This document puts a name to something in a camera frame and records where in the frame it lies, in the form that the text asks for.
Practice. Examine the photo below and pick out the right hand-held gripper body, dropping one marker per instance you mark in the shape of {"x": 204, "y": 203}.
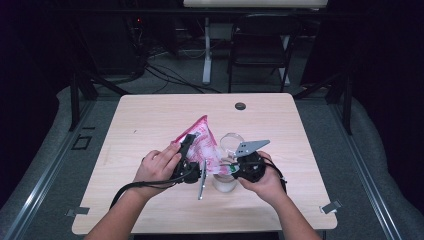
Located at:
{"x": 251, "y": 166}

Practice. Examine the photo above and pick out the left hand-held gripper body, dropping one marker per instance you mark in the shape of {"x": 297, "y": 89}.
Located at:
{"x": 188, "y": 171}

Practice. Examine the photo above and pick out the white red green plastic bag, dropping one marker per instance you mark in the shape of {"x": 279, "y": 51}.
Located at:
{"x": 203, "y": 143}

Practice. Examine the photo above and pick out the person's right hand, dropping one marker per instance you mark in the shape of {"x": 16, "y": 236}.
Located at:
{"x": 270, "y": 186}

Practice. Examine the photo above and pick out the person's left hand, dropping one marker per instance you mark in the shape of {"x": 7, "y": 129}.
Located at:
{"x": 155, "y": 170}

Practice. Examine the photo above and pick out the grey tape piece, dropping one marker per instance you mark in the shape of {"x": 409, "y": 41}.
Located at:
{"x": 78, "y": 211}
{"x": 331, "y": 207}

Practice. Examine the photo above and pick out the white desk leg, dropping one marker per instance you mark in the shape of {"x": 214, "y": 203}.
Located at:
{"x": 207, "y": 60}

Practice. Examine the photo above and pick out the black metal stand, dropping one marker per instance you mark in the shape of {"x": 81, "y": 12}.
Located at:
{"x": 75, "y": 100}
{"x": 347, "y": 106}

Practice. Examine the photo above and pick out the black tape square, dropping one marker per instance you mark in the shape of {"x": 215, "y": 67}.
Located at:
{"x": 74, "y": 142}

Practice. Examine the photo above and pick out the black folding chair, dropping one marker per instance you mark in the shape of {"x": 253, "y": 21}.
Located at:
{"x": 263, "y": 26}

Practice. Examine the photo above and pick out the white desk top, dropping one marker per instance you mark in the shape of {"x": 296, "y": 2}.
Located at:
{"x": 255, "y": 3}

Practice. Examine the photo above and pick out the aluminium floor rail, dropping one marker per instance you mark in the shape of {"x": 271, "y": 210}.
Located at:
{"x": 366, "y": 173}
{"x": 40, "y": 190}

